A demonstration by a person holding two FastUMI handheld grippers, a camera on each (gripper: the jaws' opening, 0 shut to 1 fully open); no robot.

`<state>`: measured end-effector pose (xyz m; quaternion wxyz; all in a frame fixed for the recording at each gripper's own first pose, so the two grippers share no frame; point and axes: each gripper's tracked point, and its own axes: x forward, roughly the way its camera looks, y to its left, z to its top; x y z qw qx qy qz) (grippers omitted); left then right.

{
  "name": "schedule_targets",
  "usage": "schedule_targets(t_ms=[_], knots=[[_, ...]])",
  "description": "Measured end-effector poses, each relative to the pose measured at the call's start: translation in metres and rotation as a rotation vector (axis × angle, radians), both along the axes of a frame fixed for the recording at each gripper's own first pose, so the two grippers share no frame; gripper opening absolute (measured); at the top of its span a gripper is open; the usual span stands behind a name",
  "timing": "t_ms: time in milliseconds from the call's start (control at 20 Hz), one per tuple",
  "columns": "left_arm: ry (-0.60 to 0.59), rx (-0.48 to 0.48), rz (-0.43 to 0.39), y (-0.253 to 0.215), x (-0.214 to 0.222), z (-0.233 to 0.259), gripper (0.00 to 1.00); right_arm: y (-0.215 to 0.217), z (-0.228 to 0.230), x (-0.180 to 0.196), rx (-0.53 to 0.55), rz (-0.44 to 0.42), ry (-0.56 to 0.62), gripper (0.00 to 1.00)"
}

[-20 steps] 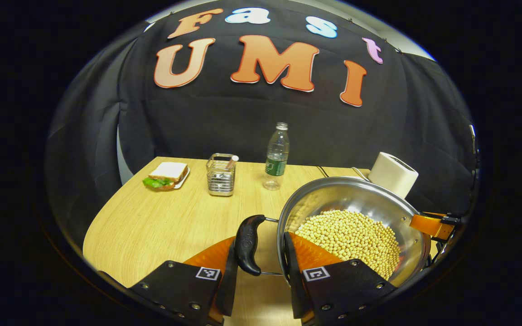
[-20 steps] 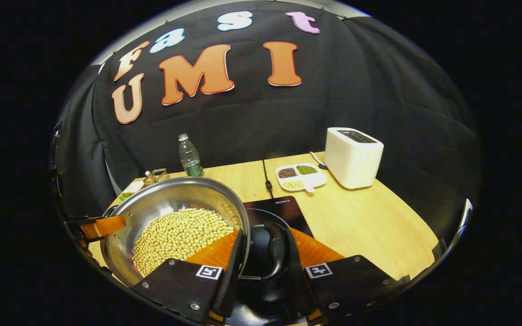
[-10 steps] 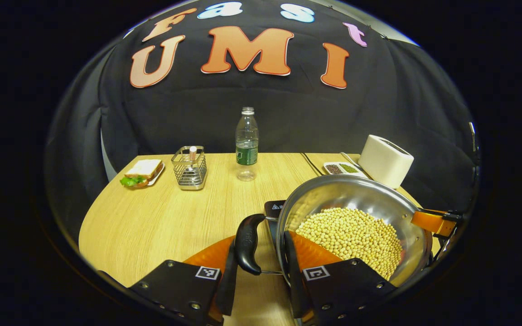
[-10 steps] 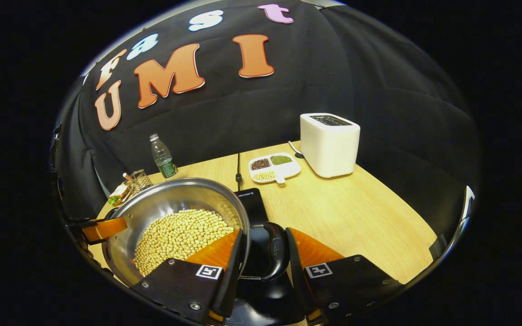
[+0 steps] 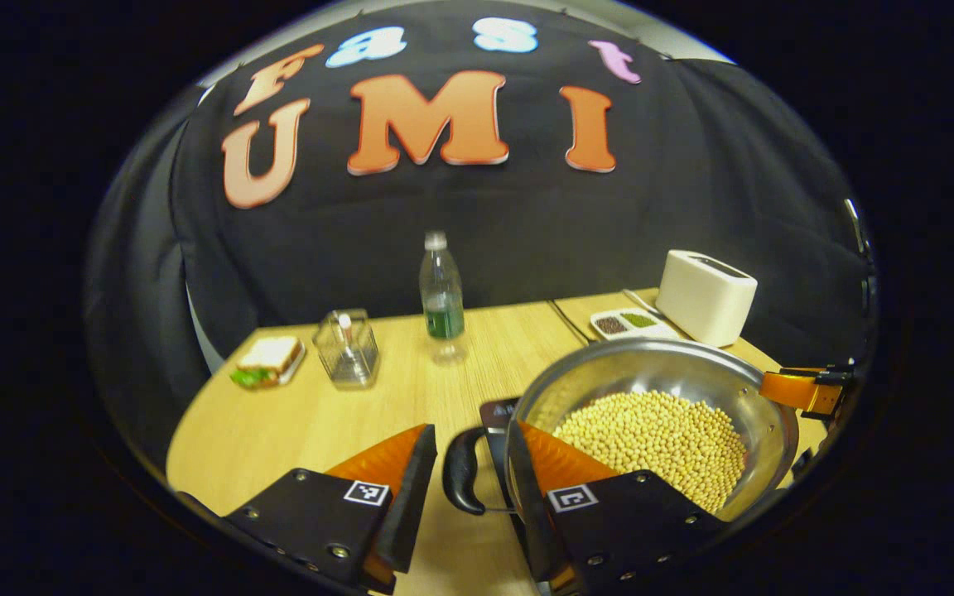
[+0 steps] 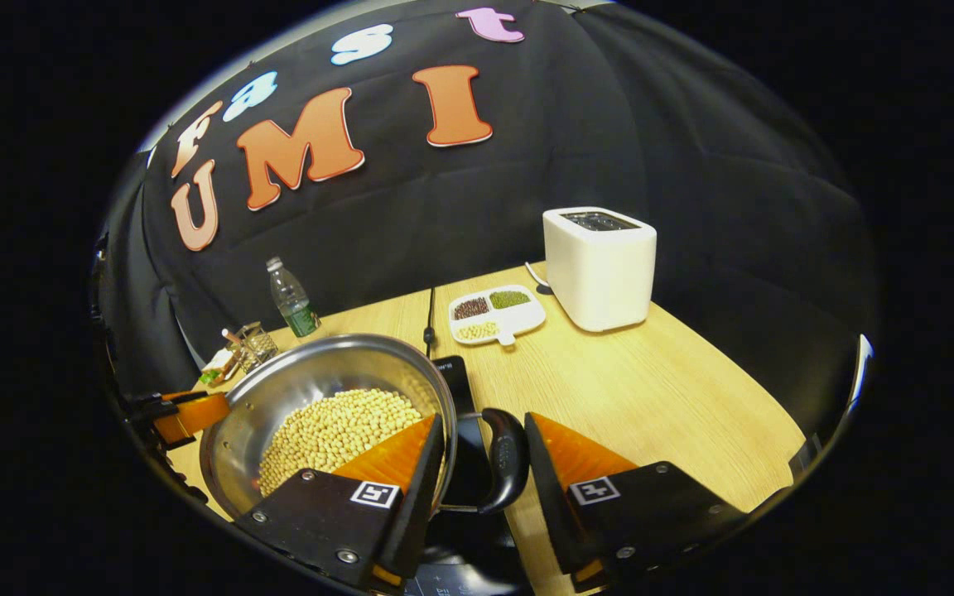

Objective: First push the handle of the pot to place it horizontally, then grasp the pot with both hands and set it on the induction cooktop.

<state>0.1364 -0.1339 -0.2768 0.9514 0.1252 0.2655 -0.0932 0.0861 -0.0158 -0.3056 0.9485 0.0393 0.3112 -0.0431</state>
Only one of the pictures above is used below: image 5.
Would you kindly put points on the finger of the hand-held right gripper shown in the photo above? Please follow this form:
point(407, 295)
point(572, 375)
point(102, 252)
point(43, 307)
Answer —
point(800, 389)

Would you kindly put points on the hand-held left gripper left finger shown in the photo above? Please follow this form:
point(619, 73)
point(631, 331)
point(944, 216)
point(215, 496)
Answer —
point(415, 505)

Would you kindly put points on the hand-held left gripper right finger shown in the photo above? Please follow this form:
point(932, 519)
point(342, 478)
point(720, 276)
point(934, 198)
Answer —
point(527, 513)

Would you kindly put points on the black induction cooktop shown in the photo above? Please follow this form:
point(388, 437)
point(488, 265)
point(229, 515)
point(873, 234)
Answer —
point(498, 411)

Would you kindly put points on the pile of soybeans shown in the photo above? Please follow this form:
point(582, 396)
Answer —
point(659, 439)

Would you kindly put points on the white toaster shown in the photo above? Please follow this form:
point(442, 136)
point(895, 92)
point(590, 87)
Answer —
point(705, 302)

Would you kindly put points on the white divided dish of beans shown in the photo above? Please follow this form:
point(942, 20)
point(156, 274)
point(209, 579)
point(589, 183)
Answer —
point(626, 323)

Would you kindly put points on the brown white-tipped stick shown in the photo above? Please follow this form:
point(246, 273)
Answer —
point(345, 327)

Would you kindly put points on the clear plastic water bottle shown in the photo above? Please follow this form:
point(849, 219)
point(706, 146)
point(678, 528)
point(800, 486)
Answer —
point(442, 306)

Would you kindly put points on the sandwich with lettuce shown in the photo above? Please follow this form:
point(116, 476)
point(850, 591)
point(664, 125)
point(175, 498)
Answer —
point(266, 356)

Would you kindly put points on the black backdrop cloth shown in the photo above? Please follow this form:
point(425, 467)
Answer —
point(527, 223)

